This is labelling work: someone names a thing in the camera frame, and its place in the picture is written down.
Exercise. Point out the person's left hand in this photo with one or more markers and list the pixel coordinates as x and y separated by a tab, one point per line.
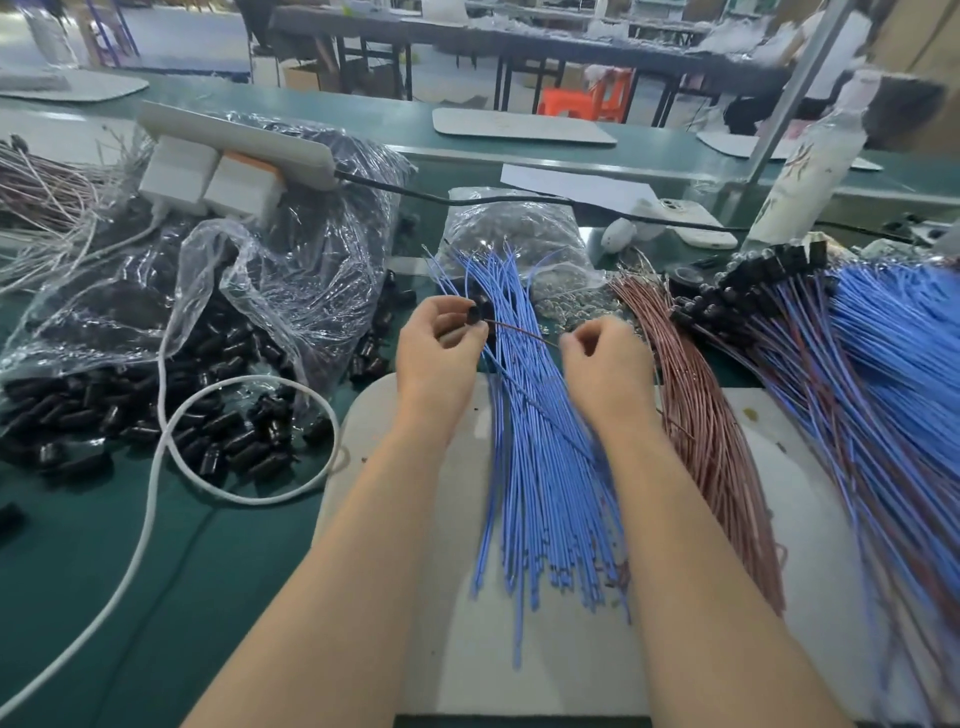
438	372

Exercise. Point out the person's right hand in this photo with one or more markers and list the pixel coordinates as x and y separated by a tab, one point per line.
612	375

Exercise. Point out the pile of black plastic caps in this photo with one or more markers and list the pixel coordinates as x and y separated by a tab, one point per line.
75	413

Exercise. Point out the person's left forearm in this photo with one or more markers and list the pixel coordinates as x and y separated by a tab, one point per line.
330	615

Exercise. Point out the person's right forearm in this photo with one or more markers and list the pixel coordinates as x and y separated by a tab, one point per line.
713	615

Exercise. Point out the white computer mouse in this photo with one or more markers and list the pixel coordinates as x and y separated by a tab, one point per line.
618	236

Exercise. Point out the small clear plastic bag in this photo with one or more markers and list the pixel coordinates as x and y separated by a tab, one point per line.
510	233

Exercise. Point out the white flat device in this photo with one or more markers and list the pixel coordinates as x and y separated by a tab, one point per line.
695	225

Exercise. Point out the large clear plastic bag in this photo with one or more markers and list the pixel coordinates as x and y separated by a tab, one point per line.
315	248

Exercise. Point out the white paper sheet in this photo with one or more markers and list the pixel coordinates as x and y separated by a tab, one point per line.
578	185

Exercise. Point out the white flat tray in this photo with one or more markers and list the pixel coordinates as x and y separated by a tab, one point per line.
525	126
68	86
728	146

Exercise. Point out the white orange charger adapter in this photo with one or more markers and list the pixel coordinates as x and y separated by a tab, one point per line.
243	191

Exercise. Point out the white spray bottle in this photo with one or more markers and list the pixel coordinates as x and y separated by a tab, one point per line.
803	180

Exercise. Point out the orange plastic stool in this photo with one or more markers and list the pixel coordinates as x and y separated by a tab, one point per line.
588	98

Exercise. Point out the white work board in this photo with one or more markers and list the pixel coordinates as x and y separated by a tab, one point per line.
570	660

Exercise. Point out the white power strip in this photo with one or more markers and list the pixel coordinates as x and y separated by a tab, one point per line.
240	135

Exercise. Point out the blue table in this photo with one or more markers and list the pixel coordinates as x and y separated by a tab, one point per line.
173	42

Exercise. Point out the cardboard boxes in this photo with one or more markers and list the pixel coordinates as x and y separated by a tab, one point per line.
923	53

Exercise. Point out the slanted metal frame post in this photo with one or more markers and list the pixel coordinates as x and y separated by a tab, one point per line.
795	90

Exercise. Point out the long black-frame table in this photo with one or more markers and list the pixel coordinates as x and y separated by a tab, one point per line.
495	38

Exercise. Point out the short metal frame post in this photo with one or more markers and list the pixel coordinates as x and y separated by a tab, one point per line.
945	237

